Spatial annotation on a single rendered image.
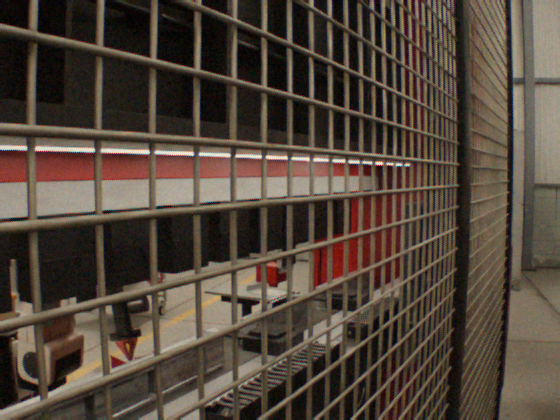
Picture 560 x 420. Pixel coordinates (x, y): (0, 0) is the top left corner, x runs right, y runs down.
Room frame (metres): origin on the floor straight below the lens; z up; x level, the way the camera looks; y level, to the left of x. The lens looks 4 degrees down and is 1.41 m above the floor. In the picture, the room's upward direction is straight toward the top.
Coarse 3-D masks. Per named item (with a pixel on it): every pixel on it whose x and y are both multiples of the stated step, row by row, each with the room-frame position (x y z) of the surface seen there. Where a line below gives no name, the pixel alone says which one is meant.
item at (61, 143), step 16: (0, 144) 0.68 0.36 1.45; (16, 144) 0.70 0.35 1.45; (48, 144) 0.75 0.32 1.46; (64, 144) 0.77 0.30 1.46; (80, 144) 0.80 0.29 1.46; (112, 144) 0.86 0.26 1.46; (128, 144) 0.89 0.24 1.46; (144, 144) 0.93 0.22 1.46; (160, 144) 0.97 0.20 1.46; (176, 144) 1.01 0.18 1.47; (336, 160) 1.65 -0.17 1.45; (352, 160) 1.76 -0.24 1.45; (368, 160) 1.89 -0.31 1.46
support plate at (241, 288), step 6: (216, 288) 1.99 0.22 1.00; (222, 288) 1.99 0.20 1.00; (228, 288) 1.99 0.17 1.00; (240, 288) 2.00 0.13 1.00; (270, 288) 1.99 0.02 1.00; (276, 288) 2.00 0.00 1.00; (282, 288) 1.99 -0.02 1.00; (216, 294) 1.92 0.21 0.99; (222, 294) 1.91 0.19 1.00; (228, 294) 1.90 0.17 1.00; (240, 294) 1.89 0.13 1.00; (246, 294) 1.89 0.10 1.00; (252, 294) 1.89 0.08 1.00; (258, 294) 1.89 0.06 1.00; (258, 300) 1.84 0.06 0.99
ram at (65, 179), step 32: (0, 160) 0.90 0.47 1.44; (64, 160) 1.02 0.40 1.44; (128, 160) 1.18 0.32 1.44; (160, 160) 1.27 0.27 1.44; (192, 160) 1.38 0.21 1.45; (224, 160) 1.50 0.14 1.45; (256, 160) 1.64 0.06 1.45; (320, 160) 2.03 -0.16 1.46; (0, 192) 0.89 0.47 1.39; (64, 192) 1.02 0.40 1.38; (128, 192) 1.18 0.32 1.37; (160, 192) 1.27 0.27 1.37; (192, 192) 1.38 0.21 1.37; (224, 192) 1.50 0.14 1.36; (256, 192) 1.64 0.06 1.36; (320, 192) 2.04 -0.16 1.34
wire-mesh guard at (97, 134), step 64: (384, 0) 0.41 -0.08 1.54; (448, 0) 0.62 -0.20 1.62; (384, 64) 0.40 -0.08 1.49; (0, 128) 0.13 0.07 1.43; (64, 128) 0.15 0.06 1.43; (384, 128) 0.40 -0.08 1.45; (384, 192) 0.39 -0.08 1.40; (384, 256) 0.40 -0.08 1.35; (448, 256) 0.62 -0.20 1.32; (256, 320) 0.24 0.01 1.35; (384, 384) 0.41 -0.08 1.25
